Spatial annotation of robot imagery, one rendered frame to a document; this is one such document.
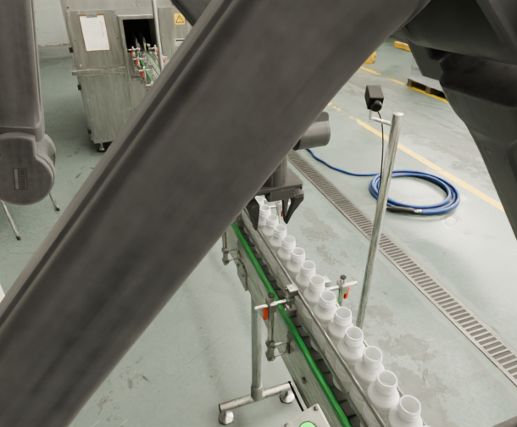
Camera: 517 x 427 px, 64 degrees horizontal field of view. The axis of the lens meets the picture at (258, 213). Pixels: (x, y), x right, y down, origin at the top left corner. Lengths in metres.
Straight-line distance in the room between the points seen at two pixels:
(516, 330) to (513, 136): 2.66
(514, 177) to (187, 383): 2.11
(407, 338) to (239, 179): 2.44
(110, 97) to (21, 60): 4.08
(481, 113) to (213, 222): 0.15
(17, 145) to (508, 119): 0.53
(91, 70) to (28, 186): 3.97
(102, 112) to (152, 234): 4.55
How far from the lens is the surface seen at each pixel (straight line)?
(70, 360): 0.20
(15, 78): 0.61
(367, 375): 0.91
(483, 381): 2.53
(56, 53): 10.17
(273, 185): 0.72
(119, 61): 4.59
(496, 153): 0.27
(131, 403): 2.27
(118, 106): 4.70
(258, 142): 0.16
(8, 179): 0.63
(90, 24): 4.53
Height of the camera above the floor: 1.83
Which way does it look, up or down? 32 degrees down
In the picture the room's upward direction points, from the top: straight up
